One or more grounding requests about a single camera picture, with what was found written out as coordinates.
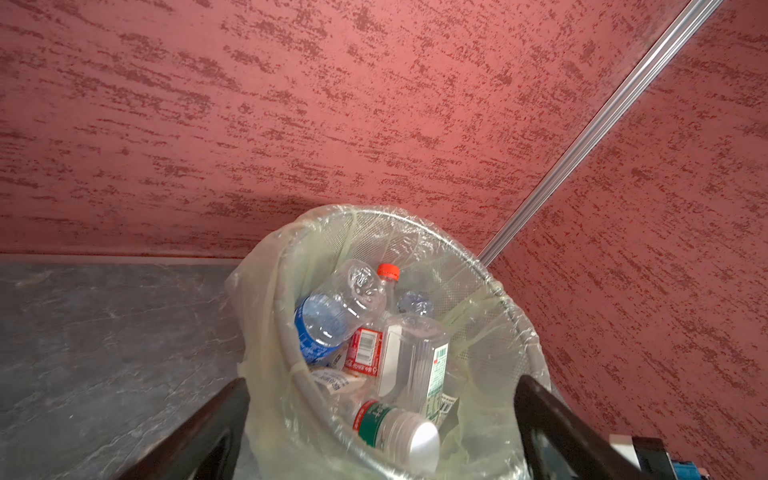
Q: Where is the clear plastic bin liner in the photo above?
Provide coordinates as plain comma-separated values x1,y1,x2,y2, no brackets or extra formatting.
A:
226,205,551,479

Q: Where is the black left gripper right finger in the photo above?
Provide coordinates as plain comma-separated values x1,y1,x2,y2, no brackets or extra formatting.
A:
514,375,649,479

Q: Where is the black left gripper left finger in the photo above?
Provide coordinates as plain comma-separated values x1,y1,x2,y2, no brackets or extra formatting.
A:
120,378,250,479

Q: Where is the chrysanthemum tea bottle green neck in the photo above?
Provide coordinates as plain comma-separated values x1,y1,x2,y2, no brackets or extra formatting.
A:
345,398,440,474

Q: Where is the orange white label bottle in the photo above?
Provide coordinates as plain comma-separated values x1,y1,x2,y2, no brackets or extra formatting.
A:
310,367,366,398

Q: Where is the Pocari Sweat blue bottle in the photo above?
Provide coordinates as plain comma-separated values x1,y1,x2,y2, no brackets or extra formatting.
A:
294,259,386,364

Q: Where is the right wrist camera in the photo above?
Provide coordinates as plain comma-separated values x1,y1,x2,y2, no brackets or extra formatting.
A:
609,434,712,480

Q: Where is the clear square green-cap bottle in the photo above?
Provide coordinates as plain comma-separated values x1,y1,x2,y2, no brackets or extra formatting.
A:
378,313,450,422

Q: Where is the red Coca-Cola bottle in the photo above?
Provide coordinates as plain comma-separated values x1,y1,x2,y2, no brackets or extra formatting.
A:
343,263,400,378

